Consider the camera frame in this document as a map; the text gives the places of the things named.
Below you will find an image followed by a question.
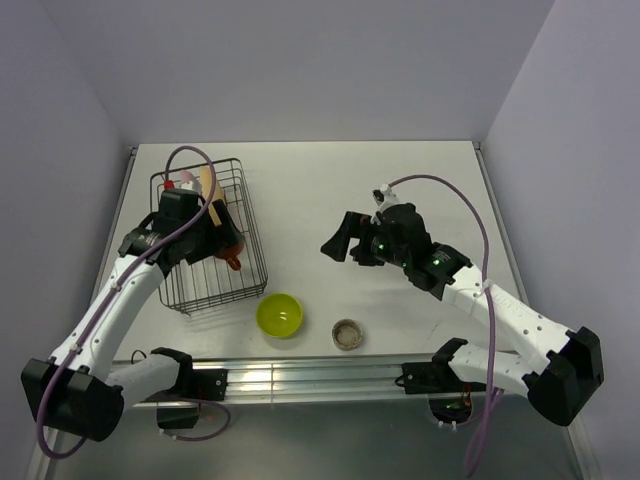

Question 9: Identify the yellow plastic plate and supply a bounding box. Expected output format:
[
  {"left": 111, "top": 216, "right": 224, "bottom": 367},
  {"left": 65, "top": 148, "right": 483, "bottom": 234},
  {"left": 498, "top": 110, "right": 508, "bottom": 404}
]
[{"left": 199, "top": 165, "right": 226, "bottom": 227}]

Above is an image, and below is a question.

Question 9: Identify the aluminium mounting rail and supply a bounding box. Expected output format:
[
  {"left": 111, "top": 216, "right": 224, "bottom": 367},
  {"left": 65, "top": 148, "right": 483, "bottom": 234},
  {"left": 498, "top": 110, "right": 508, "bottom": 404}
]
[{"left": 47, "top": 349, "right": 574, "bottom": 409}]

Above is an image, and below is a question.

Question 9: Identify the pink plastic plate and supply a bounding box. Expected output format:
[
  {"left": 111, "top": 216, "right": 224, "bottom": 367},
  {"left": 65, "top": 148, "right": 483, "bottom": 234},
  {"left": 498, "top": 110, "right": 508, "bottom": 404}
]
[{"left": 179, "top": 170, "right": 202, "bottom": 194}]

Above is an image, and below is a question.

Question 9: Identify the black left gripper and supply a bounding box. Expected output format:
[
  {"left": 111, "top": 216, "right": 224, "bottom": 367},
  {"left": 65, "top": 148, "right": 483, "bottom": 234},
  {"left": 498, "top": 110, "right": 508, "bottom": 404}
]
[{"left": 180, "top": 199, "right": 243, "bottom": 265}]

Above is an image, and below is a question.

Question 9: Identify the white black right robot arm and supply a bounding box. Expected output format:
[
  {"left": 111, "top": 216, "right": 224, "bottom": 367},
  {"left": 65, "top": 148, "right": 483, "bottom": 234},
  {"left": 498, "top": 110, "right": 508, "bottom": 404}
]
[{"left": 321, "top": 203, "right": 604, "bottom": 426}]

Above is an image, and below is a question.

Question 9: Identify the lime green bowl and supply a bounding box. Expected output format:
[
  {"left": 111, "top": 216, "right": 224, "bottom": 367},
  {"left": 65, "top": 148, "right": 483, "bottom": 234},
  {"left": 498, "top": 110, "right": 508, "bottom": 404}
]
[{"left": 256, "top": 293, "right": 304, "bottom": 339}]

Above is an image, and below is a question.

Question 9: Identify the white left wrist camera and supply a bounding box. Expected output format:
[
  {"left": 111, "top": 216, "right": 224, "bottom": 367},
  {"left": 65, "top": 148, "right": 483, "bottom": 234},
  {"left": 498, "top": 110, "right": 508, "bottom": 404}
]
[{"left": 164, "top": 180, "right": 202, "bottom": 198}]

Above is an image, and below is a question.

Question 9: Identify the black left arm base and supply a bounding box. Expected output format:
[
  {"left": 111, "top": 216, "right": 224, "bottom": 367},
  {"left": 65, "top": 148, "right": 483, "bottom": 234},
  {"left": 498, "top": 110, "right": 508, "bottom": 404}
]
[{"left": 143, "top": 368, "right": 229, "bottom": 403}]

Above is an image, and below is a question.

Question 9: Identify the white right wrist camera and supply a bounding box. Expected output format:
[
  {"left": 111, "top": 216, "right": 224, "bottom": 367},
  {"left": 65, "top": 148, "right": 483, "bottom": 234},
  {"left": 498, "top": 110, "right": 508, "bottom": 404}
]
[{"left": 372, "top": 184, "right": 400, "bottom": 211}]

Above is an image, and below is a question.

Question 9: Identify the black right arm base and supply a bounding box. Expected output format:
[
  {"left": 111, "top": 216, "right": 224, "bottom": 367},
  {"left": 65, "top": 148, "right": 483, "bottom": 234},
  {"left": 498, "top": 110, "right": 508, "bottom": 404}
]
[{"left": 394, "top": 361, "right": 486, "bottom": 395}]

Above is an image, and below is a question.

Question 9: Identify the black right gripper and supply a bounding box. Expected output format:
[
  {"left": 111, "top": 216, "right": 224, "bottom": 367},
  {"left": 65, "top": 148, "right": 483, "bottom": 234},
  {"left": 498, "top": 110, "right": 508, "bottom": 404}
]
[{"left": 320, "top": 211, "right": 409, "bottom": 268}]

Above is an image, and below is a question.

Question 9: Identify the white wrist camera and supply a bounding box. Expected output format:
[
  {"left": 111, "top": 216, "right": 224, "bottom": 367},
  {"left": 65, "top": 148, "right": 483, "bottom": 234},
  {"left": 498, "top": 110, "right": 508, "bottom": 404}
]
[
  {"left": 372, "top": 184, "right": 400, "bottom": 211},
  {"left": 164, "top": 180, "right": 202, "bottom": 198}
]

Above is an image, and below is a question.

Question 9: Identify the small speckled beige dish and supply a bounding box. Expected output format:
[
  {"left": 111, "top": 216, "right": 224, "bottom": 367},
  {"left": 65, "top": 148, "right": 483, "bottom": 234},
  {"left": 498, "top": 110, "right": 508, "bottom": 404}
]
[{"left": 331, "top": 319, "right": 363, "bottom": 351}]

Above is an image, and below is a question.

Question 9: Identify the orange mug dark inside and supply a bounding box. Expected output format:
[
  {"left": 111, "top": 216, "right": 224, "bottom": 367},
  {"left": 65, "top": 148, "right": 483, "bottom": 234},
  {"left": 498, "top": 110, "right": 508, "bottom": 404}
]
[{"left": 217, "top": 240, "right": 245, "bottom": 271}]

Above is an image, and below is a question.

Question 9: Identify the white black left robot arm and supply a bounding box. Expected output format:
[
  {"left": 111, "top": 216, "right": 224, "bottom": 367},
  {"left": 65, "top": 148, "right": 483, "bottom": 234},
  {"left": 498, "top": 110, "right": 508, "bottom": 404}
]
[{"left": 21, "top": 189, "right": 214, "bottom": 450}]

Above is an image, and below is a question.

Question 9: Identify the black wire dish rack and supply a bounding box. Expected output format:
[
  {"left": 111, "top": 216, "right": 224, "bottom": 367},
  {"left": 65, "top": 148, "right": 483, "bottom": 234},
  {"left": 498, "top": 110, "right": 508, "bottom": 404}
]
[{"left": 158, "top": 158, "right": 268, "bottom": 315}]

